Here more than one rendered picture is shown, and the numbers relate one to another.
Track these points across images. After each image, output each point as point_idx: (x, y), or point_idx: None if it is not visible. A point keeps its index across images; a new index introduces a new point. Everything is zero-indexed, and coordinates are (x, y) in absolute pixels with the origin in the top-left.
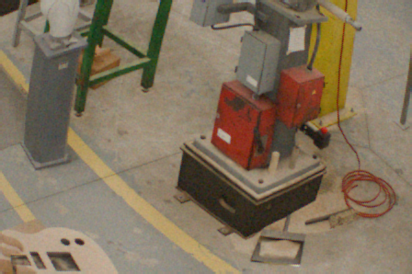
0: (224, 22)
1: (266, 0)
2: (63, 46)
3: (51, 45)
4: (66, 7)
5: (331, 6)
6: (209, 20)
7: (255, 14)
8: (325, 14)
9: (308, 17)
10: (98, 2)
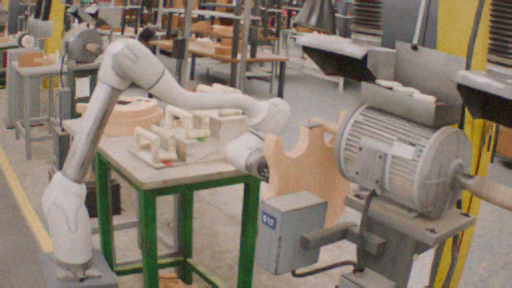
0: (311, 264)
1: (379, 211)
2: (77, 279)
3: (57, 272)
4: (62, 215)
5: (495, 189)
6: (285, 263)
7: (359, 242)
8: None
9: (447, 227)
10: (142, 221)
